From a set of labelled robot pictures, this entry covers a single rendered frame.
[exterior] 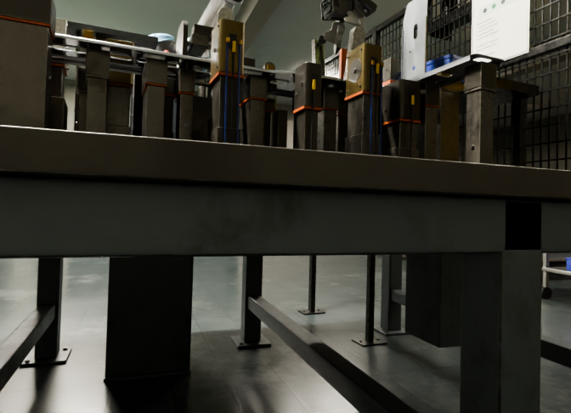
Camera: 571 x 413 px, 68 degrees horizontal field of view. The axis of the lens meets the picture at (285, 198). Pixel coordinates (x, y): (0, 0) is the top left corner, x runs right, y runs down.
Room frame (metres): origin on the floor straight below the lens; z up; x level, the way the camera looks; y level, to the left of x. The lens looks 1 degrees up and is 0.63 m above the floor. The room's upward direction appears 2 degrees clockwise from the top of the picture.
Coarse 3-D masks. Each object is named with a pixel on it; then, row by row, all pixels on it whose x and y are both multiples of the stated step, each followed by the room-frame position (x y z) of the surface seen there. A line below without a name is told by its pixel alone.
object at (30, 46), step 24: (0, 0) 0.75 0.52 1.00; (24, 0) 0.76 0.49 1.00; (48, 0) 0.78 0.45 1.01; (0, 24) 0.75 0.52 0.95; (24, 24) 0.77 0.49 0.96; (48, 24) 0.78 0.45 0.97; (0, 48) 0.75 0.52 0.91; (24, 48) 0.77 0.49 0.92; (48, 48) 0.80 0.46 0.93; (0, 72) 0.76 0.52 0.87; (24, 72) 0.77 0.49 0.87; (48, 72) 0.82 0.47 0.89; (0, 96) 0.76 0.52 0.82; (24, 96) 0.77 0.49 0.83; (48, 96) 0.83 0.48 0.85; (0, 120) 0.76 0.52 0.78; (24, 120) 0.77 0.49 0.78; (48, 120) 0.85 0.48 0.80
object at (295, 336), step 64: (0, 192) 0.39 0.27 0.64; (64, 192) 0.41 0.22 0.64; (128, 192) 0.43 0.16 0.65; (192, 192) 0.45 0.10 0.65; (256, 192) 0.48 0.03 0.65; (320, 192) 0.50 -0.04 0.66; (384, 192) 0.54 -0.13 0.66; (0, 256) 0.40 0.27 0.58; (64, 256) 0.41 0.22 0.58; (128, 256) 0.43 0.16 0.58; (192, 256) 0.46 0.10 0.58; (256, 256) 1.98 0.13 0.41; (384, 256) 2.27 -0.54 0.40; (448, 256) 0.87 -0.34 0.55; (512, 256) 0.60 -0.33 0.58; (256, 320) 1.98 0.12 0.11; (384, 320) 2.26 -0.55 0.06; (448, 320) 0.87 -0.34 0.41; (512, 320) 0.60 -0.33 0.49; (0, 384) 1.02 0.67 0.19; (512, 384) 0.60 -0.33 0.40
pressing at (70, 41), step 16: (80, 48) 0.98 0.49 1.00; (96, 48) 0.98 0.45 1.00; (112, 48) 0.98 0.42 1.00; (128, 48) 0.95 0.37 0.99; (144, 48) 0.96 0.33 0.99; (80, 64) 1.07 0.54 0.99; (112, 64) 1.09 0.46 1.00; (128, 64) 1.08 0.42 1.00; (176, 64) 1.06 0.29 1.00; (192, 64) 1.07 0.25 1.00; (208, 64) 1.06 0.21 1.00; (272, 80) 1.18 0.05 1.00; (288, 80) 1.18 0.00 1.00; (336, 80) 1.13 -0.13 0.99; (288, 96) 1.32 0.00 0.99
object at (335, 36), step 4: (332, 24) 1.25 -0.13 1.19; (336, 24) 1.25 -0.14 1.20; (340, 24) 1.25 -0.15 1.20; (332, 28) 1.26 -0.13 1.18; (336, 28) 1.26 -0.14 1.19; (340, 28) 1.25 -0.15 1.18; (344, 28) 1.26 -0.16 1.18; (328, 32) 1.26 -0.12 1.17; (332, 32) 1.26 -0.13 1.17; (336, 32) 1.27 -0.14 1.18; (340, 32) 1.26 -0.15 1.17; (324, 36) 1.26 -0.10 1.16; (328, 36) 1.27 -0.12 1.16; (332, 36) 1.27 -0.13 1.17; (336, 36) 1.27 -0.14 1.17; (340, 36) 1.27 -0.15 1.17; (328, 40) 1.27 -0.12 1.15; (332, 40) 1.28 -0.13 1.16; (336, 40) 1.28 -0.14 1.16; (340, 40) 1.27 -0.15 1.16; (336, 44) 1.28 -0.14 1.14; (340, 44) 1.28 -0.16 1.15; (336, 48) 1.28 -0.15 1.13; (340, 48) 1.29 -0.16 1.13; (336, 52) 1.29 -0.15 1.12
